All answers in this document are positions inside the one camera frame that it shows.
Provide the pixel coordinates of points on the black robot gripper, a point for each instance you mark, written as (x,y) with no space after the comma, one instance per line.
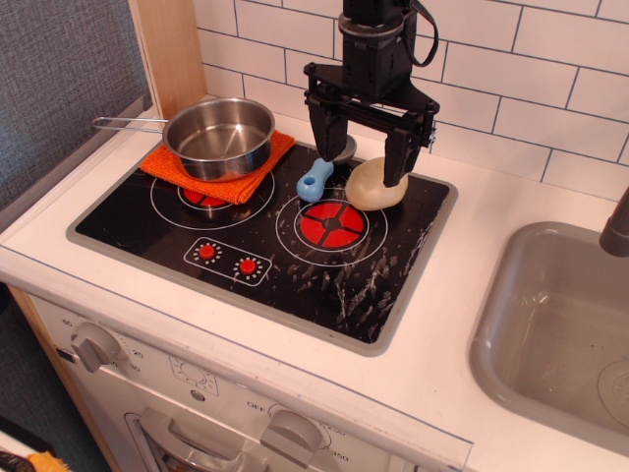
(372,87)

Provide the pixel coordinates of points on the beige potato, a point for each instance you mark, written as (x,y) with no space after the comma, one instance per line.
(366,191)

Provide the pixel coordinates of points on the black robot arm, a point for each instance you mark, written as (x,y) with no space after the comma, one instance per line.
(376,12)

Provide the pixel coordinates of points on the orange towel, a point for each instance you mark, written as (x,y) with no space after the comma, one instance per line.
(161,164)

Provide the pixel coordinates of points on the stainless steel pot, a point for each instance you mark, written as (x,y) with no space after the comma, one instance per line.
(218,140)

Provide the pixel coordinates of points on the blue and grey scoop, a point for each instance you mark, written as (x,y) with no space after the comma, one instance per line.
(311,186)

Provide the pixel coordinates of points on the black toy stovetop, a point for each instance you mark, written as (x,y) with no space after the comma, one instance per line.
(326,269)

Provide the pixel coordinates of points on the right red stove knob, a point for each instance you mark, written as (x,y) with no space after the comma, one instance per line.
(247,267)

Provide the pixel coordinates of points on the red stove knob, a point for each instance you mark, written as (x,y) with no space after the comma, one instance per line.
(207,252)
(247,267)

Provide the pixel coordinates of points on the left red stove knob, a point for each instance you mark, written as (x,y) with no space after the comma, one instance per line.
(207,252)

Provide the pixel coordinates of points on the wooden side panel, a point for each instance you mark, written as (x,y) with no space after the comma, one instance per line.
(170,47)

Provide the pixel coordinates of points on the grey faucet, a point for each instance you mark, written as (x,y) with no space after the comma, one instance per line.
(614,238)

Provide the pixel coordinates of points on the grey sink basin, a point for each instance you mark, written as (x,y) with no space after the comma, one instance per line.
(552,341)

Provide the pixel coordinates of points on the right grey oven dial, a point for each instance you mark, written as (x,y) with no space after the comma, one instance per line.
(293,437)

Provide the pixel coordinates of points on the grey oven dial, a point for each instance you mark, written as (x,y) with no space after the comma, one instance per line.
(293,437)
(94,346)

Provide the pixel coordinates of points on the left grey oven dial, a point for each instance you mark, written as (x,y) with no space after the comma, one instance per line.
(94,346)

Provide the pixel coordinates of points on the orange yellow object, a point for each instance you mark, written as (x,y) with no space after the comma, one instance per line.
(46,462)

